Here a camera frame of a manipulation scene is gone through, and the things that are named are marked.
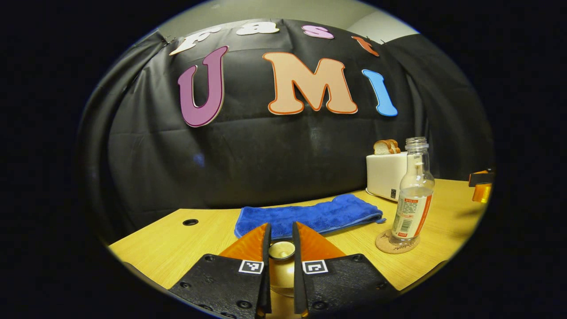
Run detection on yellow teacup lid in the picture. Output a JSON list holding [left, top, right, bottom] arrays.
[[268, 241, 296, 297]]

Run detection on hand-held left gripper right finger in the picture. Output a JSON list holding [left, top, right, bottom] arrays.
[[292, 222, 399, 317]]

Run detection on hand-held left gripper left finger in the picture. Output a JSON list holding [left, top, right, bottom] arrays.
[[168, 222, 272, 319]]

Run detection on blue towel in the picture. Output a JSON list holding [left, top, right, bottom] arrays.
[[234, 194, 387, 240]]

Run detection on clear water bottle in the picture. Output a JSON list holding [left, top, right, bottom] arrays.
[[390, 137, 435, 246]]

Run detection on white toaster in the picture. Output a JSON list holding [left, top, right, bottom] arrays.
[[366, 152, 409, 202]]

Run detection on round cork coaster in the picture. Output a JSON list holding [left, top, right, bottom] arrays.
[[375, 229, 420, 255]]

